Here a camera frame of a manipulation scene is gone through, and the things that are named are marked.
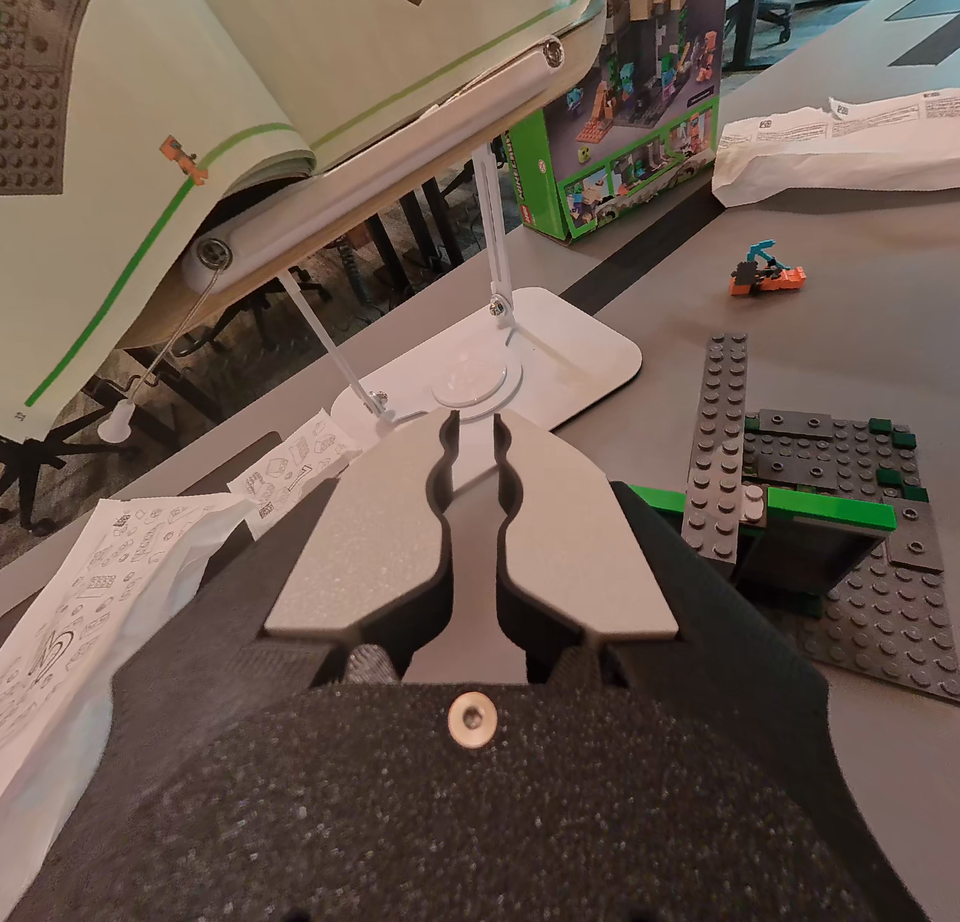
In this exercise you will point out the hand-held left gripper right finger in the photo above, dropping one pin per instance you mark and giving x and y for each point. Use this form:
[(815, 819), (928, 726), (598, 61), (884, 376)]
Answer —
[(585, 547)]

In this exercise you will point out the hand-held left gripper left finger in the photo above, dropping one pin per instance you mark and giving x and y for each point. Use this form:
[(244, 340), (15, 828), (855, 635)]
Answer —
[(360, 547)]

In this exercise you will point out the green tile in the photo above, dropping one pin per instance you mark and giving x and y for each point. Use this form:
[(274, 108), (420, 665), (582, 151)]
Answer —
[(660, 498), (832, 511)]

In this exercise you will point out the long dark grey studded plate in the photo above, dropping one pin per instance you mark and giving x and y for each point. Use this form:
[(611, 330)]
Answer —
[(720, 442)]

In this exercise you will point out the grey brick wall model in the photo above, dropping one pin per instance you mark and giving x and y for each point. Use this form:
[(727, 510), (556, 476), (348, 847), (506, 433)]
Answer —
[(885, 607)]

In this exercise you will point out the building instruction booklet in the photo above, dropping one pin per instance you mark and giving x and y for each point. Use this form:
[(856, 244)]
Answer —
[(187, 60)]

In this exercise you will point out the grey desk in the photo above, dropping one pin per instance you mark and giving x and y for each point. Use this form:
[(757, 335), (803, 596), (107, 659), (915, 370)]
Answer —
[(825, 352)]

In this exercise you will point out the white adjustable book stand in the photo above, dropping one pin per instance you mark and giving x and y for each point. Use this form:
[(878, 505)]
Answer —
[(585, 352)]

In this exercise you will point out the crumpled white paper bag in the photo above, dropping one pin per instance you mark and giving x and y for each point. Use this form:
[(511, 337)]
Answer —
[(840, 157), (97, 622)]

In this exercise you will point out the orange toy brick figure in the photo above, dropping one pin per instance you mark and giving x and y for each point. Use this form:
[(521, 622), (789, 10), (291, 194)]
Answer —
[(769, 277)]

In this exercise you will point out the black office chair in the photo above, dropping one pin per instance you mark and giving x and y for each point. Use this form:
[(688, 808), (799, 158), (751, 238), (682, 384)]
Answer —
[(45, 457), (776, 15)]

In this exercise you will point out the green toy brick set box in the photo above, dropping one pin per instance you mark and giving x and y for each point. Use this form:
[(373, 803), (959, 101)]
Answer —
[(637, 112)]

